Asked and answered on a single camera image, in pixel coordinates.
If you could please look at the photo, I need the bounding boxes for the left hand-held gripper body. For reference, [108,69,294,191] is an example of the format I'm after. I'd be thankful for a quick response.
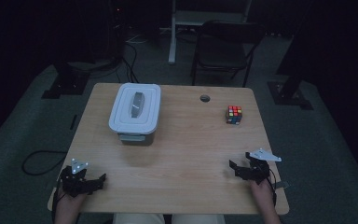
[58,158,99,198]

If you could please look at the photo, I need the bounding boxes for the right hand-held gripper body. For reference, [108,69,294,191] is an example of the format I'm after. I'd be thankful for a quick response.
[243,148,282,184]

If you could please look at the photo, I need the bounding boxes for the colourful puzzle cube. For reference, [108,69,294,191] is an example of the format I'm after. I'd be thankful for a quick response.
[225,105,243,126]

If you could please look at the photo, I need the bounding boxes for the clear plastic storage container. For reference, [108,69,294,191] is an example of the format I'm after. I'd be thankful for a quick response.
[117,132,155,147]

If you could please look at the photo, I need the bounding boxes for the white container lid grey handle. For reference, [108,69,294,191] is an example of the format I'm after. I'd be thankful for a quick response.
[108,82,162,135]

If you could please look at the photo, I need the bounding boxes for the person's left hand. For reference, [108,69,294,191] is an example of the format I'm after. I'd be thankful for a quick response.
[57,186,88,209]

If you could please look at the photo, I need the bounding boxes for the person's right hand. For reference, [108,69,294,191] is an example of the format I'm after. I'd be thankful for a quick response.
[250,181,276,203]

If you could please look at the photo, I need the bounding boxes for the black stand base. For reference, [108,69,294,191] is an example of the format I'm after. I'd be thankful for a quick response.
[267,81,314,110]
[41,60,91,100]

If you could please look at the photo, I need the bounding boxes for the black folding chair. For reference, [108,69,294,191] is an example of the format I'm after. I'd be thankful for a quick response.
[190,20,267,88]

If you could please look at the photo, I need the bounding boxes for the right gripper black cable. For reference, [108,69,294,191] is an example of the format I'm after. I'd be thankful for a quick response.
[268,168,278,207]

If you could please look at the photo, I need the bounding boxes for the black floor cable loop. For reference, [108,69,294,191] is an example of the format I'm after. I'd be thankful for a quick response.
[21,149,69,176]

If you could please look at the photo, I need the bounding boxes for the black floor cables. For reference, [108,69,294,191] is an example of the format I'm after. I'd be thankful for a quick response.
[115,40,141,84]

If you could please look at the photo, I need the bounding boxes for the white desk frame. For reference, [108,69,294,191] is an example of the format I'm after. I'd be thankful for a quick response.
[167,0,253,65]

